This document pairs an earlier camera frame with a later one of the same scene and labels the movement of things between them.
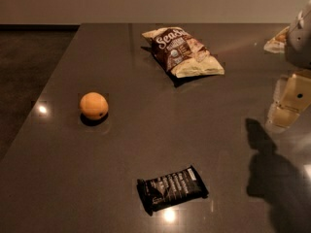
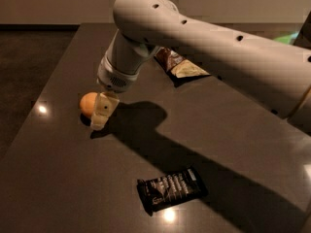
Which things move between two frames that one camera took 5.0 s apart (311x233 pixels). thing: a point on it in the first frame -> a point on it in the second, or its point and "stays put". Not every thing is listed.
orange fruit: (93, 106) stays put
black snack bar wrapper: (171, 189) stays put
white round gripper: (299, 44) -> (113, 78)
